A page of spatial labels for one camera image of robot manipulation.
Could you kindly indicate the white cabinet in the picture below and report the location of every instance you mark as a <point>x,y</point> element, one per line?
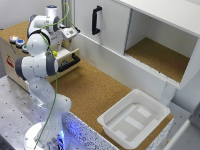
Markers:
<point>160,20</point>

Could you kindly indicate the red button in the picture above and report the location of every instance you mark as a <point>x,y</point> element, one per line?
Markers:
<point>13,38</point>

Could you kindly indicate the blue button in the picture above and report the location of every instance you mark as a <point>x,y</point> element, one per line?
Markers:
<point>20,42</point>

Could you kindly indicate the yellow block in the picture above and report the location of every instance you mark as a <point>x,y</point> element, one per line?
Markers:
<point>54,53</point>

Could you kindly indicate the green button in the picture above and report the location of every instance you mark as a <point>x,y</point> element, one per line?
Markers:
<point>25,48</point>

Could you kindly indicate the white plastic box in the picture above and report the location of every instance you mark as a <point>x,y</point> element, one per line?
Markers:
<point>133,118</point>

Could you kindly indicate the wooden drawer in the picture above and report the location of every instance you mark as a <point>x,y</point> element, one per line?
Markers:
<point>65,56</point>

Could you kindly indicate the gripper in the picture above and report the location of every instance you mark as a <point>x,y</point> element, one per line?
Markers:
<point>69,33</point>

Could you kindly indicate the white sliding door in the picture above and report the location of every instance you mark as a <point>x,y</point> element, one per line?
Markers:
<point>113,23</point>

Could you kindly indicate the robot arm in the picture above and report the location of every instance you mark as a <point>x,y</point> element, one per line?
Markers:
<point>36,66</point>

